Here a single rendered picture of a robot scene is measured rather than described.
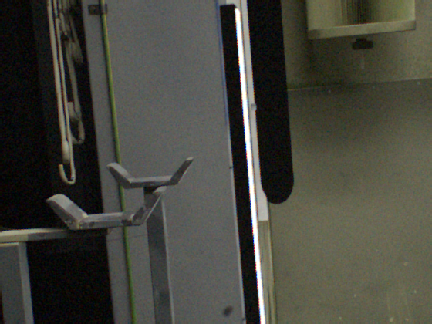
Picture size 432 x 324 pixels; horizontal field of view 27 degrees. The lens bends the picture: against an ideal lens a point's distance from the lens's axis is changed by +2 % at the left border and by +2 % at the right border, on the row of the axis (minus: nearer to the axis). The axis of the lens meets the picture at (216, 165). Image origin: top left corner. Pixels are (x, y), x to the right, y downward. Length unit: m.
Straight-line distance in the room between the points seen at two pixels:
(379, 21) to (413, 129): 0.46
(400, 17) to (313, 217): 0.67
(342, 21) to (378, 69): 0.40
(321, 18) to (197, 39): 1.59
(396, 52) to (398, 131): 0.27
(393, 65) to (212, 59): 1.94
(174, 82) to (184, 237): 0.21
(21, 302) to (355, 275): 2.19
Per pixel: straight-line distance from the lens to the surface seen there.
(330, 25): 2.71
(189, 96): 1.17
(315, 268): 2.78
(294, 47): 3.04
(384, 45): 3.06
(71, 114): 1.26
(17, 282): 0.63
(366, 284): 2.76
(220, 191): 1.17
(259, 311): 1.22
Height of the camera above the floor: 1.19
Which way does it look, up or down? 6 degrees down
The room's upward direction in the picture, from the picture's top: 5 degrees counter-clockwise
